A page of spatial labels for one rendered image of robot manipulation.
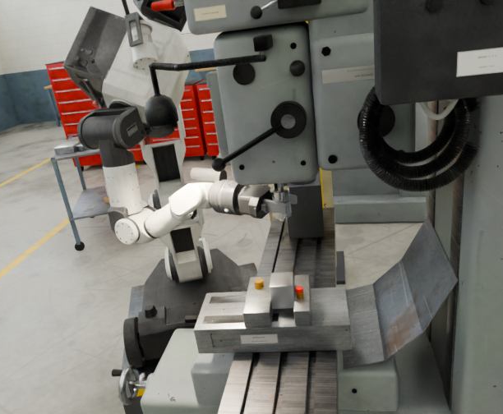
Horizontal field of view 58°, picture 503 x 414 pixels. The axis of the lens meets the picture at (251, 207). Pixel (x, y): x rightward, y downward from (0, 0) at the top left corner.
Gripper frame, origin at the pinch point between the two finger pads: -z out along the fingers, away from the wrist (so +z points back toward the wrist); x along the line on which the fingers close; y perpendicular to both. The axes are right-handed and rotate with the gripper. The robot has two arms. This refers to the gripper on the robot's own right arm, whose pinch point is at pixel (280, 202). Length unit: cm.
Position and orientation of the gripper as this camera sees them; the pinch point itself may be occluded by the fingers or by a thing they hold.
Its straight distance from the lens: 109.2
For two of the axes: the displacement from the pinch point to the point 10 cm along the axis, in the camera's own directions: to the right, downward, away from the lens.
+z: -8.6, -1.0, 5.0
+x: 5.0, -3.9, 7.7
